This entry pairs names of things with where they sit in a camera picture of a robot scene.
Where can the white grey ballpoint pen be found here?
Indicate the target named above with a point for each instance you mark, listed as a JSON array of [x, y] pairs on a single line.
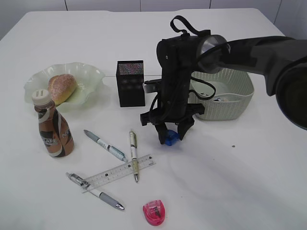
[[101, 195]]

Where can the clear plastic ruler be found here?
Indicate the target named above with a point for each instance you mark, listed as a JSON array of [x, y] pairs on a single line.
[[118, 172]]

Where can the grey blue ballpoint pen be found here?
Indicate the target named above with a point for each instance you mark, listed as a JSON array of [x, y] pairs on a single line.
[[111, 149]]

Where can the large paper ball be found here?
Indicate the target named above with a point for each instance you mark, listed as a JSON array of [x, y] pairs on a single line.
[[223, 99]]

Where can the black mesh pen holder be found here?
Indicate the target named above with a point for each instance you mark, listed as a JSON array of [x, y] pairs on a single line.
[[130, 79]]

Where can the pale green plastic basket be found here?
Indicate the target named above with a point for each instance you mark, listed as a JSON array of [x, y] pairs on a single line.
[[234, 90]]

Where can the pink pencil sharpener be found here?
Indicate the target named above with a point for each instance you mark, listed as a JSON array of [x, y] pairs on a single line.
[[154, 212]]

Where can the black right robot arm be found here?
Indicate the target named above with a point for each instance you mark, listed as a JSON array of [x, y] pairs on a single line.
[[281, 60]]

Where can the green wavy glass plate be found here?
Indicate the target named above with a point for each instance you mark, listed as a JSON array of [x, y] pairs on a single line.
[[88, 77]]

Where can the small paper ball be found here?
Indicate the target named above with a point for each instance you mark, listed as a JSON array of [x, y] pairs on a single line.
[[204, 94]]

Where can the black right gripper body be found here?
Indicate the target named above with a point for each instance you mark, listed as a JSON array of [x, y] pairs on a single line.
[[176, 57]]

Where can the white cream ballpoint pen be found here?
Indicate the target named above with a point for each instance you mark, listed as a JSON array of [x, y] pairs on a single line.
[[133, 150]]

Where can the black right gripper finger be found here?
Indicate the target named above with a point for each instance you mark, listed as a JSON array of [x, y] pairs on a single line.
[[184, 126], [162, 132]]

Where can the sugared bread bun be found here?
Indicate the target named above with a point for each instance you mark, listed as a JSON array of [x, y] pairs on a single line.
[[61, 87]]

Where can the brown Nescafe coffee bottle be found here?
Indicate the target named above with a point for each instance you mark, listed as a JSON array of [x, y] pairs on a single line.
[[53, 128]]

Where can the blue pencil sharpener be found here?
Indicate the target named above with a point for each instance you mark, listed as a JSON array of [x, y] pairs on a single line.
[[171, 138]]

